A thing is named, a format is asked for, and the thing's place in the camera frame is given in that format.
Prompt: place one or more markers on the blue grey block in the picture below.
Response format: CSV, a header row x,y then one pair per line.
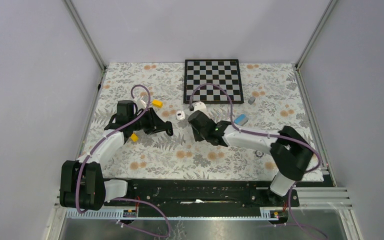
x,y
241,120

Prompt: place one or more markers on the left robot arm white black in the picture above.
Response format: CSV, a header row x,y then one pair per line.
x,y
82,185

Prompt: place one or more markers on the small grey cube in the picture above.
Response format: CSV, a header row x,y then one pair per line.
x,y
251,100

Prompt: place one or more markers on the slotted grey cable duct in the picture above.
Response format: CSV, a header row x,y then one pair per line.
x,y
250,214

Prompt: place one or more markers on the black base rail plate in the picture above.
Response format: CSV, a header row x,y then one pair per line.
x,y
180,196

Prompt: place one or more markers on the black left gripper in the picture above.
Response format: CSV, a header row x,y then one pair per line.
x,y
155,124

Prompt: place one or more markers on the yellow block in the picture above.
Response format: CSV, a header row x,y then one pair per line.
x,y
134,137
157,103

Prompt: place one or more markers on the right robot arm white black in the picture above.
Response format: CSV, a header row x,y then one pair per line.
x,y
290,152

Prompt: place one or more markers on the floral patterned table mat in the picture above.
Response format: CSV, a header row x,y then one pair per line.
x,y
159,156

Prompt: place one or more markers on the white earbud charging case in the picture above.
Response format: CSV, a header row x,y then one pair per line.
x,y
180,115

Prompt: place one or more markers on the black white checkerboard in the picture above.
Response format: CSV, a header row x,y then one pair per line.
x,y
205,78

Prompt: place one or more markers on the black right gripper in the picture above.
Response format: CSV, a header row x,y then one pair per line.
x,y
197,137

